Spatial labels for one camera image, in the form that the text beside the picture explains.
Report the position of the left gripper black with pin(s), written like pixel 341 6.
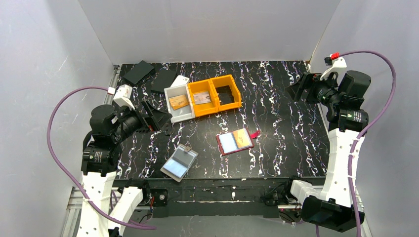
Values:
pixel 146 118

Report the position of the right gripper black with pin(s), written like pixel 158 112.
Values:
pixel 309 90

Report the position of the gold credit card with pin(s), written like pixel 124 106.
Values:
pixel 179 101

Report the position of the grey card holder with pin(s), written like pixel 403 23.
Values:
pixel 179 162

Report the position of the black vip credit card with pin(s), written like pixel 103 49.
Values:
pixel 225 95

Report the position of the red leather card holder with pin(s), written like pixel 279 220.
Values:
pixel 227 145

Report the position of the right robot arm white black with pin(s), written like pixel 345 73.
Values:
pixel 333 207

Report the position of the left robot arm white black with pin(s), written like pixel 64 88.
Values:
pixel 102 151

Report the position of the id card in bin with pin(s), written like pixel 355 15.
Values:
pixel 202 98

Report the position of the white plastic bin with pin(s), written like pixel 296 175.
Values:
pixel 184 113

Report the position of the black flat box right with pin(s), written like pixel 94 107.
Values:
pixel 163 80

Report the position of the black flat box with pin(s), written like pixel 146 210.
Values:
pixel 163 80
pixel 138 73

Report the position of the white small box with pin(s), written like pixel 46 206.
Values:
pixel 180 80

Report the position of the black flat box left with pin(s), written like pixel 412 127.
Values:
pixel 138 73

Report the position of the orange bin middle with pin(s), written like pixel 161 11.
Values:
pixel 203 109

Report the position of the orange bin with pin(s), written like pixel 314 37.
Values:
pixel 223 81
pixel 203 109

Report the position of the orange bin right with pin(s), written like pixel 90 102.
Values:
pixel 223 81

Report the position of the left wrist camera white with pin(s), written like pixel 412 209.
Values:
pixel 121 96

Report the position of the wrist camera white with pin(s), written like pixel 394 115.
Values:
pixel 336 64
pixel 121 96

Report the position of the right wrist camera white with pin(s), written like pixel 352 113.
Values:
pixel 336 64

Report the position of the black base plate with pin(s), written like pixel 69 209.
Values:
pixel 215 197

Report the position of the aluminium rail frame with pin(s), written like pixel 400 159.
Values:
pixel 334 207

